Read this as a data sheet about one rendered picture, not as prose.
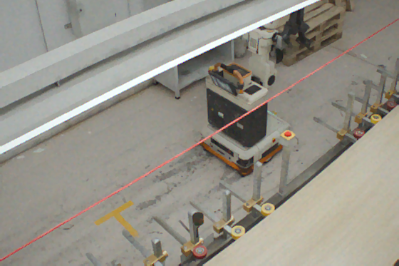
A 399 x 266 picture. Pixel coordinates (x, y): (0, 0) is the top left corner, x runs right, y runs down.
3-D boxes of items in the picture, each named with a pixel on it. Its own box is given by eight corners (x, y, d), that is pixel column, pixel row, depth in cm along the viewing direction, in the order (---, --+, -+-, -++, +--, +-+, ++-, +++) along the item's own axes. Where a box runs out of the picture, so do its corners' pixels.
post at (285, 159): (277, 194, 306) (281, 143, 279) (281, 190, 309) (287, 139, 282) (281, 197, 303) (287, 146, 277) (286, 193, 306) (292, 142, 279)
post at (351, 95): (340, 144, 344) (348, 92, 316) (343, 142, 346) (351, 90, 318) (343, 146, 342) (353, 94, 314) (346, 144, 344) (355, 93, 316)
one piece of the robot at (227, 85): (241, 103, 386) (234, 86, 369) (212, 86, 408) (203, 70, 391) (250, 93, 389) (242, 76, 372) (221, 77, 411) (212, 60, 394)
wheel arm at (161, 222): (153, 220, 277) (152, 216, 275) (157, 217, 279) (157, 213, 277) (200, 262, 250) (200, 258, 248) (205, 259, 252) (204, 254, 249)
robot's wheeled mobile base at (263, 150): (244, 178, 414) (245, 157, 399) (197, 146, 453) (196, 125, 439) (292, 143, 448) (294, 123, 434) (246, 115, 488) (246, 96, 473)
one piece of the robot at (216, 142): (237, 161, 410) (237, 154, 405) (206, 140, 436) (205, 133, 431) (239, 160, 412) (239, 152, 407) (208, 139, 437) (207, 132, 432)
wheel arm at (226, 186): (219, 185, 301) (219, 181, 298) (222, 183, 302) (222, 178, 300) (267, 221, 273) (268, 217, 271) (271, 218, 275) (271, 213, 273)
